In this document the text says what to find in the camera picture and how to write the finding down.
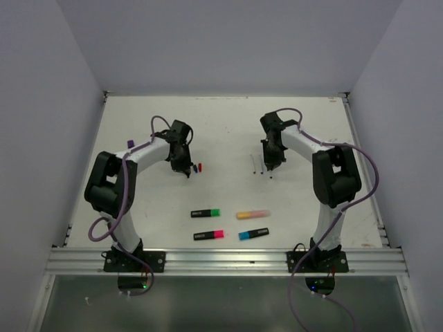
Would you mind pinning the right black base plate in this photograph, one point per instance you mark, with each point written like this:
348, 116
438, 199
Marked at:
317, 263

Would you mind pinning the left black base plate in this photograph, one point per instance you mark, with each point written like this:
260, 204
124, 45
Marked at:
118, 262

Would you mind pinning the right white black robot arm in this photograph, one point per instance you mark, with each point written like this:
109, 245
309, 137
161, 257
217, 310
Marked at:
335, 175

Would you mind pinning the blue black highlighter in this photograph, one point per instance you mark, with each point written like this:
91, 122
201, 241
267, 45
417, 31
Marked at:
251, 234

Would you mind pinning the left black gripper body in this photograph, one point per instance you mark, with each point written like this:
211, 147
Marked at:
185, 143

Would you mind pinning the red pen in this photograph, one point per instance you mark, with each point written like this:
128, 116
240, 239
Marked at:
254, 170

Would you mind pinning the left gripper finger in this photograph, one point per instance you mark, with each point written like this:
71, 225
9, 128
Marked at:
176, 161
187, 163

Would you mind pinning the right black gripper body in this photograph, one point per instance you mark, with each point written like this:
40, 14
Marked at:
268, 146

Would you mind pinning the orange pink highlighter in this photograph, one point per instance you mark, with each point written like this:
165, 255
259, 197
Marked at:
254, 214

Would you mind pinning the aluminium front rail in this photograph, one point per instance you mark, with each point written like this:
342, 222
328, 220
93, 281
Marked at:
228, 262

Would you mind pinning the green black highlighter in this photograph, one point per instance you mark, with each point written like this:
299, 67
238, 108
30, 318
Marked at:
205, 213

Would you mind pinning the right aluminium side rail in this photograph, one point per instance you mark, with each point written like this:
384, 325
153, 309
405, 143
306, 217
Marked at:
367, 171

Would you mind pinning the pink black highlighter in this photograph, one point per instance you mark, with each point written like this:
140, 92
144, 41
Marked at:
215, 234

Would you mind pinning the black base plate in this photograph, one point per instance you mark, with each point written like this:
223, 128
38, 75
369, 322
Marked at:
118, 262
317, 263

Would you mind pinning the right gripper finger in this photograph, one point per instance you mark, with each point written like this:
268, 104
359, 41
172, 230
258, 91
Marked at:
276, 158
267, 155

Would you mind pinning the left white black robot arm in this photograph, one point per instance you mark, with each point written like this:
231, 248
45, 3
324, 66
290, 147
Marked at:
111, 187

